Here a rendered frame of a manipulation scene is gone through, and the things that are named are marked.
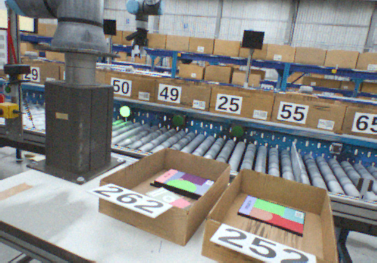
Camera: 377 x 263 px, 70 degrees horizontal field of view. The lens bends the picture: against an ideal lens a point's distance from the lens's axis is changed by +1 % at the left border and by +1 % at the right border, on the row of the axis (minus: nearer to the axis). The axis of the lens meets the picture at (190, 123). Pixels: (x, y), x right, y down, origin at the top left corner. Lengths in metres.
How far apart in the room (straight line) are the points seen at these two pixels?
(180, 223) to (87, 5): 0.75
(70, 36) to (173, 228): 0.68
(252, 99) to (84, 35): 1.08
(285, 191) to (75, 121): 0.76
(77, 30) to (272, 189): 0.85
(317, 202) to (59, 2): 1.07
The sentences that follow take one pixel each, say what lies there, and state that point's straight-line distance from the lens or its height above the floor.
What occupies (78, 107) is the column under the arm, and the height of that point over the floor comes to 1.01.
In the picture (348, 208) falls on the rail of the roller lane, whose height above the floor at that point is 0.71.
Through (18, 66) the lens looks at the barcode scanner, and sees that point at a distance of 1.60.
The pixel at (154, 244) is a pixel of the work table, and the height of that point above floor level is 0.75.
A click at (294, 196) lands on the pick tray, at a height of 0.80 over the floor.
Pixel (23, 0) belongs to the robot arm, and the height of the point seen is 1.34.
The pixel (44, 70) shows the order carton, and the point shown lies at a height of 1.00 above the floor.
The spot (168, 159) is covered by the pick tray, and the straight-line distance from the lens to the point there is 1.11.
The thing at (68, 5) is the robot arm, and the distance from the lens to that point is 1.04.
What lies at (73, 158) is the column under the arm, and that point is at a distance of 1.06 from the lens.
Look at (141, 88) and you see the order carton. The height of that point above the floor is 0.97.
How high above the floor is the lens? 1.20
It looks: 13 degrees down
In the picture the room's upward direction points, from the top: 6 degrees clockwise
